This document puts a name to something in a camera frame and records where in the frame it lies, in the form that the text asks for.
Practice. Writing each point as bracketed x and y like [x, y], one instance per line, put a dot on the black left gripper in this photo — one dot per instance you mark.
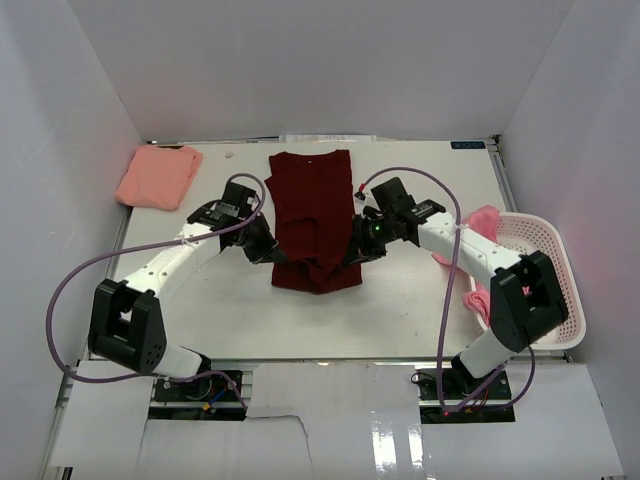
[267, 250]

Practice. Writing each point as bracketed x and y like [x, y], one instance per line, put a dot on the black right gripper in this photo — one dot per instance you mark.
[361, 250]

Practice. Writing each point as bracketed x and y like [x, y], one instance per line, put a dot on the dark red t shirt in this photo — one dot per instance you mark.
[314, 209]

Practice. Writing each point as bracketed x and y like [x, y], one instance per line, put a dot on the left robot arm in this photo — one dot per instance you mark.
[127, 325]

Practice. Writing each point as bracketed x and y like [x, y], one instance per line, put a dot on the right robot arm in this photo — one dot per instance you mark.
[478, 360]

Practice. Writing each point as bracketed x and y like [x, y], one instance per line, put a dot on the papers behind table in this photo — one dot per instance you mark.
[326, 138]

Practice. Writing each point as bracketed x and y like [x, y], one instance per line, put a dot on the folded salmon t shirt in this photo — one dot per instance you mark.
[158, 177]

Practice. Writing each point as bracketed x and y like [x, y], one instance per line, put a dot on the pink t shirt in basket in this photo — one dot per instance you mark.
[479, 255]

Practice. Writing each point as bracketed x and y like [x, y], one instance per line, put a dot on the white perforated plastic basket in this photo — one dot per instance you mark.
[534, 303]

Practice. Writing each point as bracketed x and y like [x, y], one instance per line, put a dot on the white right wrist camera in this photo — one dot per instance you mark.
[362, 199]

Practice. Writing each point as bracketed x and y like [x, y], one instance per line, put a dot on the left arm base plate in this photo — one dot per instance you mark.
[215, 388]

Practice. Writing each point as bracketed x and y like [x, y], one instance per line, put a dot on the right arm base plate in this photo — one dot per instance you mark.
[455, 388]

